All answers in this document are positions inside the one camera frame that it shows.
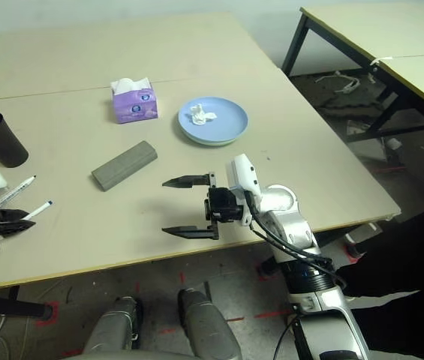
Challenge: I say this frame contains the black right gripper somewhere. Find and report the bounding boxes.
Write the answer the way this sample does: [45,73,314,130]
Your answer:
[161,170,252,241]

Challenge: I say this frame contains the white marker blue cap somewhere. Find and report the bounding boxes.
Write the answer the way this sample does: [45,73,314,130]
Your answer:
[22,200,56,221]

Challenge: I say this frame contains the white marker black cap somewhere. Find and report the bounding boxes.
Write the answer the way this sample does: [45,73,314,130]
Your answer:
[0,174,37,206]

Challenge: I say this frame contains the grey glasses case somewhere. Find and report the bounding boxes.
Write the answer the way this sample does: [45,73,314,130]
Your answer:
[91,140,159,193]

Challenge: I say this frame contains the white tissue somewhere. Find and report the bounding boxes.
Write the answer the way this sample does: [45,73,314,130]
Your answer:
[185,103,217,127]

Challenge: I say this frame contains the blue plastic plate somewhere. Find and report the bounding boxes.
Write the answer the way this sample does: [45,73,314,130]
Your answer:
[177,97,251,146]

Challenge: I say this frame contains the black tapered cup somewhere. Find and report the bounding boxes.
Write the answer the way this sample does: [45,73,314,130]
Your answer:
[0,111,29,169]

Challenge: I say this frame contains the red floor tape corner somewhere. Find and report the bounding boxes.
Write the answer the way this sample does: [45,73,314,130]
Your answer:
[34,301,59,326]
[254,260,278,282]
[341,239,366,260]

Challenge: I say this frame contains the purple tissue box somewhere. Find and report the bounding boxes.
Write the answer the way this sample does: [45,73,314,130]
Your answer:
[110,76,159,125]

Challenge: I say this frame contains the grey right robot leg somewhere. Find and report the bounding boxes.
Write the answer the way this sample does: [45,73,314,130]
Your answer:
[177,288,242,360]

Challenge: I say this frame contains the grey robot leg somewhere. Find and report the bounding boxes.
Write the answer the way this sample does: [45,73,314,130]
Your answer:
[177,288,242,360]
[83,295,145,353]

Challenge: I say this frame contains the red floor tape strip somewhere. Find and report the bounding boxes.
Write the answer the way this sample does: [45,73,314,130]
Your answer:
[254,310,291,319]

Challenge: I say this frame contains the grey left robot leg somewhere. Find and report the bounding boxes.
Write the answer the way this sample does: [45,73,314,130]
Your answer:
[83,295,145,353]

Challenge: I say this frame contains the grey robot torso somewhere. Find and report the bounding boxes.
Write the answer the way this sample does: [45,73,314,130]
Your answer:
[61,348,197,360]

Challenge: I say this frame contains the clear plastic floor bag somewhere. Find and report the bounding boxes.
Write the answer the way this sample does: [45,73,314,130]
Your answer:
[346,121,370,137]

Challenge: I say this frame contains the white curved floor object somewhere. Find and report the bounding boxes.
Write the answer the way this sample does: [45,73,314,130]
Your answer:
[314,70,361,95]

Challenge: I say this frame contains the black trousers of bystander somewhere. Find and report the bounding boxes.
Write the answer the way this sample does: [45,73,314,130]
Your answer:
[337,198,424,360]

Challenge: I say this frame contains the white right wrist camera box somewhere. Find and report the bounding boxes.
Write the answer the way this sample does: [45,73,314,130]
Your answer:
[226,153,263,226]

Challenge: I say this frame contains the white cable tie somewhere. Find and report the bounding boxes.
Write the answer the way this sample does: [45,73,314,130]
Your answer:
[369,55,393,68]

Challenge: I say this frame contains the beige neighbouring table black frame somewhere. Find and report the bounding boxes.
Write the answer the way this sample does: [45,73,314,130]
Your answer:
[281,5,424,166]

